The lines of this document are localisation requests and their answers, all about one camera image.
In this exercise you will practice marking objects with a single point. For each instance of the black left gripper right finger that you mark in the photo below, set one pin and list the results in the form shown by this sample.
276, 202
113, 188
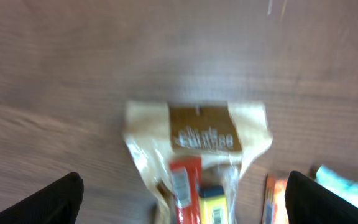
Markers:
307, 202

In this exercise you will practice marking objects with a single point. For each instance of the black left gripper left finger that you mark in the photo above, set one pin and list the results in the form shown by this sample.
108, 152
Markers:
57, 203

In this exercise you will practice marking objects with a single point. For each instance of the orange tissue packet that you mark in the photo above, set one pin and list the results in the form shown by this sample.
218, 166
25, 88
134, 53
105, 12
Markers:
274, 209

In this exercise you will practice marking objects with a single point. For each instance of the teal wet wipes packet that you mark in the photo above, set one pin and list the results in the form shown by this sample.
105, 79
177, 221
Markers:
345, 188

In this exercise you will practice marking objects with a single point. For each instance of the yellow glue stick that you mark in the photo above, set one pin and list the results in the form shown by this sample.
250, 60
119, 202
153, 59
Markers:
213, 205

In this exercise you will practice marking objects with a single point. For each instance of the beige brown snack bag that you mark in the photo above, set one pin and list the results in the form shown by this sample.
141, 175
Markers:
227, 137

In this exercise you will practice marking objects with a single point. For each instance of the red snack stick packet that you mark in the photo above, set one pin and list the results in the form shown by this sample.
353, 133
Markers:
186, 179

